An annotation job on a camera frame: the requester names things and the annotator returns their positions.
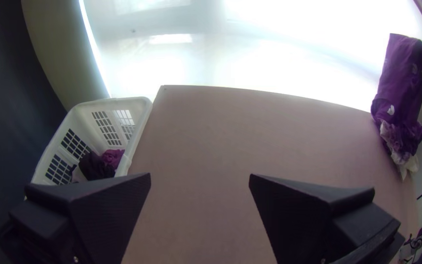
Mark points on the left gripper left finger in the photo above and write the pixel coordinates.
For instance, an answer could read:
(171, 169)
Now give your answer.
(97, 216)

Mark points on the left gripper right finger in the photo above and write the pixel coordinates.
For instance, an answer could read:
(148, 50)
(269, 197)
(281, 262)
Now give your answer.
(299, 220)

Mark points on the black t-shirt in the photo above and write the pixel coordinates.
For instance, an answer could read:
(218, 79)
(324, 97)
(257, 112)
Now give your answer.
(398, 84)

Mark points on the heap of clothes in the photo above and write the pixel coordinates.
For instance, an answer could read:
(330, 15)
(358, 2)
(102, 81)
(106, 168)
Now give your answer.
(403, 157)
(97, 167)

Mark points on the white laundry basket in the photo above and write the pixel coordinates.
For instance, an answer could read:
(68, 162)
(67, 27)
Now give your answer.
(86, 117)

